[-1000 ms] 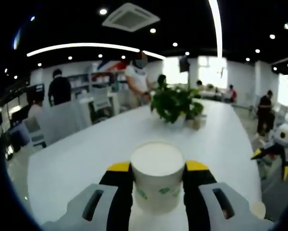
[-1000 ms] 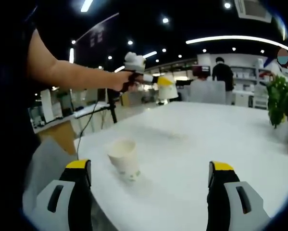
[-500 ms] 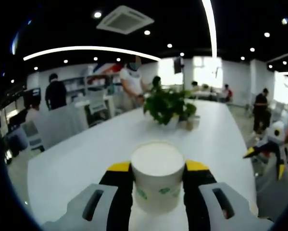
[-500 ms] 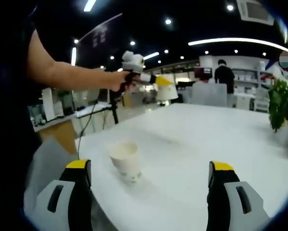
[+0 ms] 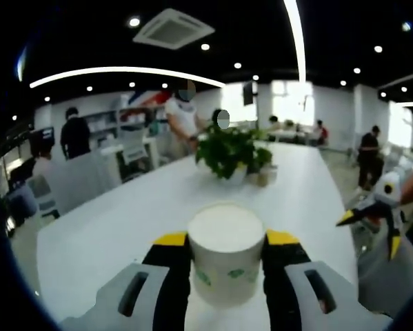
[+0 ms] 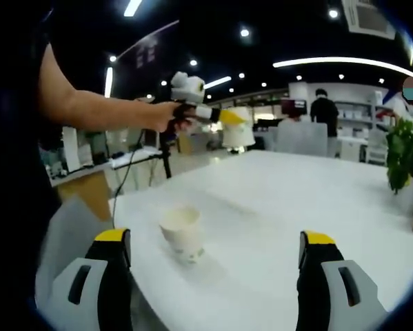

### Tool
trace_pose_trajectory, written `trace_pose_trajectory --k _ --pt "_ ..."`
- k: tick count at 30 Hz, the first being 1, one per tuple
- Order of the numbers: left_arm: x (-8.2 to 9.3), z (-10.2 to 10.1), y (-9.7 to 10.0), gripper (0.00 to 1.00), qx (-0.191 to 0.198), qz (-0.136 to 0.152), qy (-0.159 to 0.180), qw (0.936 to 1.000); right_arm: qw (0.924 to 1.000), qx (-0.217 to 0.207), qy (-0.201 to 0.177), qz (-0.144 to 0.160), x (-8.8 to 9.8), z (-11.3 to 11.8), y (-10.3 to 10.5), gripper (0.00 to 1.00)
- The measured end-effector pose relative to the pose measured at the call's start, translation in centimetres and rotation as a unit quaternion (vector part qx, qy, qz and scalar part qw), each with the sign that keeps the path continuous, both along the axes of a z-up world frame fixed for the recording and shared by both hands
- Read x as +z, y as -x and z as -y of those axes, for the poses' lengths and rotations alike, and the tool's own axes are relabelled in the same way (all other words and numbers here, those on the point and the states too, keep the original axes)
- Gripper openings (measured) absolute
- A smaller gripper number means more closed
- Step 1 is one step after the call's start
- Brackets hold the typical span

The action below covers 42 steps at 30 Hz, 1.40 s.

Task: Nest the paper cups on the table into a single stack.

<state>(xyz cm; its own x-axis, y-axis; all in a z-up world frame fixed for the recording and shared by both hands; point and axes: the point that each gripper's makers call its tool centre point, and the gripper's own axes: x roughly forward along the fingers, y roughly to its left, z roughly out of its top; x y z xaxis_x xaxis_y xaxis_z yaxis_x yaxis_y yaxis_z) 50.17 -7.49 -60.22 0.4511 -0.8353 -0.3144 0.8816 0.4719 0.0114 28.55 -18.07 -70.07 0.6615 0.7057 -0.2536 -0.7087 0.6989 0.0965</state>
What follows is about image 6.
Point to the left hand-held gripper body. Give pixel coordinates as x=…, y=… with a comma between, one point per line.
x=189, y=88

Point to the white table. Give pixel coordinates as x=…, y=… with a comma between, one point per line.
x=278, y=207

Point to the black suitcase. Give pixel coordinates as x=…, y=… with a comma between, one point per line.
x=259, y=143

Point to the curved ceiling light strip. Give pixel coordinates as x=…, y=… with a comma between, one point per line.
x=330, y=61

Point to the dark wall display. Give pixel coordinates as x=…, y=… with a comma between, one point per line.
x=294, y=105

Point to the short ceiling light strip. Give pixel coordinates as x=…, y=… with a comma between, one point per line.
x=132, y=7
x=218, y=82

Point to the stack of paper cups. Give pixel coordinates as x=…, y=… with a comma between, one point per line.
x=239, y=136

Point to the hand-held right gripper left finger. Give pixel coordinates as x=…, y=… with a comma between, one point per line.
x=89, y=282

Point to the wooden cabinet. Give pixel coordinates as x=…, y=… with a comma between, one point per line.
x=89, y=193

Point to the person's left hand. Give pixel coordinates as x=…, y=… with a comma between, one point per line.
x=161, y=115

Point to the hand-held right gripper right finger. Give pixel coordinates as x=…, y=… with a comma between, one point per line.
x=332, y=282

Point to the white paper cup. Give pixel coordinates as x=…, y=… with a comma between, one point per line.
x=185, y=238

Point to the ceiling air conditioner vent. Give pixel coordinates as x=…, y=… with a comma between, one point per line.
x=368, y=19

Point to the small white side desk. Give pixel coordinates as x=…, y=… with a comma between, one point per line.
x=137, y=159

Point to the round ceiling downlights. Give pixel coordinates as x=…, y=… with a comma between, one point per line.
x=244, y=32

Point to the white mesh office chair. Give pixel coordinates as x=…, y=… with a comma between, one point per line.
x=376, y=145

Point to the person's dark shirt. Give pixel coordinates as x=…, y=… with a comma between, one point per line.
x=20, y=172

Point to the red blue wall banner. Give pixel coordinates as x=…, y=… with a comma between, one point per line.
x=392, y=98

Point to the white storage shelf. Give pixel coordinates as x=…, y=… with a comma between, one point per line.
x=354, y=113

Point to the green potted plant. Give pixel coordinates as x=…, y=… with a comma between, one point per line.
x=404, y=155

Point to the wooden counter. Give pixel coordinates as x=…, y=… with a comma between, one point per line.
x=192, y=145

